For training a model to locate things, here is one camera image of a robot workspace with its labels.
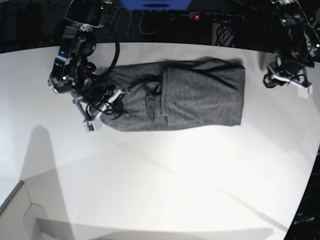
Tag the black power strip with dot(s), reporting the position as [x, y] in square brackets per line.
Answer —
[216, 17]

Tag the white chair at table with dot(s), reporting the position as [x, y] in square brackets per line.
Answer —
[20, 219]

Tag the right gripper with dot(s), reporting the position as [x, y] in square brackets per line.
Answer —
[110, 105]

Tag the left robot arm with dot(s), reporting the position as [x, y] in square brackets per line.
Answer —
[297, 53]

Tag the blue box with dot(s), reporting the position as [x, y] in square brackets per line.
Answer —
[137, 5]

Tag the grey t-shirt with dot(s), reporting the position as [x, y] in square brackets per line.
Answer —
[177, 95]

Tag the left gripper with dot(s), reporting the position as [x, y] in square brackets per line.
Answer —
[277, 76]

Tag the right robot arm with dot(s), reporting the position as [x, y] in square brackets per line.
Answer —
[72, 73]

